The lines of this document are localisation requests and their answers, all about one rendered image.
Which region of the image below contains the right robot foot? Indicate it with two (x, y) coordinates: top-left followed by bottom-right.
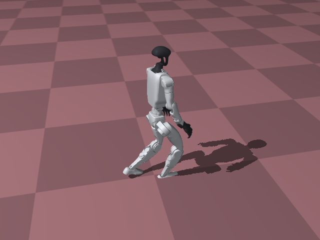
(157, 171), (178, 179)

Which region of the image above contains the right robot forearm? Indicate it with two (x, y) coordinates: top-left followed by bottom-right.
(170, 102), (184, 126)

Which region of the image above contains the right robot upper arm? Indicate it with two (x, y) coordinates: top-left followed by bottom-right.
(161, 75), (175, 111)

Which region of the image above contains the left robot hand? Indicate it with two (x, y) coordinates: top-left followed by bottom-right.
(162, 107), (171, 116)

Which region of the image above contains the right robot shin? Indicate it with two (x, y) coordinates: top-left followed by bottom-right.
(161, 149), (184, 177)

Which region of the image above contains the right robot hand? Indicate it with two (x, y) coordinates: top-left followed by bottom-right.
(177, 122), (193, 138)

